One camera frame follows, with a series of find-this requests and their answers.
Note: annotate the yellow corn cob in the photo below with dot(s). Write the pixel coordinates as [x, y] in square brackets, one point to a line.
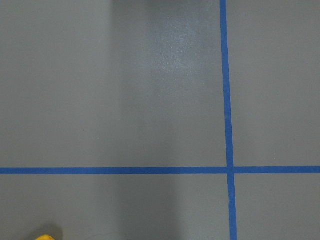
[45, 237]

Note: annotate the blue tape grid lines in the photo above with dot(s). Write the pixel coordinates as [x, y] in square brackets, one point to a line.
[160, 119]

